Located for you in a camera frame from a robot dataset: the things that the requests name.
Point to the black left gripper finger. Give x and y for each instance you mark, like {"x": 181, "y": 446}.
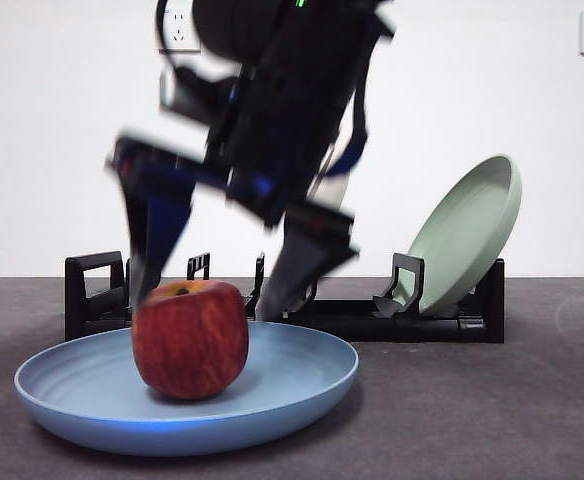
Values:
{"x": 302, "y": 255}
{"x": 159, "y": 220}

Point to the blue round plate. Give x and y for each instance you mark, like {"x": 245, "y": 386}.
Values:
{"x": 282, "y": 370}

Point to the red apple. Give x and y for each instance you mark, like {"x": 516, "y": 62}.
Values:
{"x": 189, "y": 340}

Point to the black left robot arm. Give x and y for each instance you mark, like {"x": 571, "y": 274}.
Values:
{"x": 252, "y": 25}

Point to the beige round plate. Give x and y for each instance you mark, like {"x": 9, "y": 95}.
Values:
{"x": 333, "y": 192}

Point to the black plate rack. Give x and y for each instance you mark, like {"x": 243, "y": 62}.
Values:
{"x": 422, "y": 327}

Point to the green round plate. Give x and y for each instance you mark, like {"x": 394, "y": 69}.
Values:
{"x": 464, "y": 225}

